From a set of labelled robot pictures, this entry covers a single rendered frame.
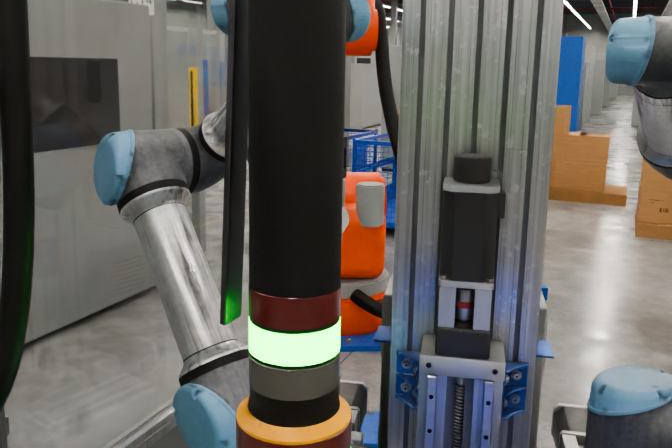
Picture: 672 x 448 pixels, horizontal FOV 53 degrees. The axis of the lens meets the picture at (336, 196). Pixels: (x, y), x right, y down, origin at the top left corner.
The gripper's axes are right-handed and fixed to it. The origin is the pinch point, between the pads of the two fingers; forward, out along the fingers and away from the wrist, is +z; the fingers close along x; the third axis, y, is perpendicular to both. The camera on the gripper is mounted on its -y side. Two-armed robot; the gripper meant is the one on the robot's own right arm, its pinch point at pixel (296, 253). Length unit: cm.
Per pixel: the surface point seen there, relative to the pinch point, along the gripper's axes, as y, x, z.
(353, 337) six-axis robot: 302, 110, 145
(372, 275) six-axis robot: 316, 103, 107
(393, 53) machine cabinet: 984, 317, -43
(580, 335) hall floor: 378, -21, 148
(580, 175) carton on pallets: 872, 14, 115
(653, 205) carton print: 702, -70, 116
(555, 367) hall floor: 320, -10, 148
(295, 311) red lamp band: -52, -26, -14
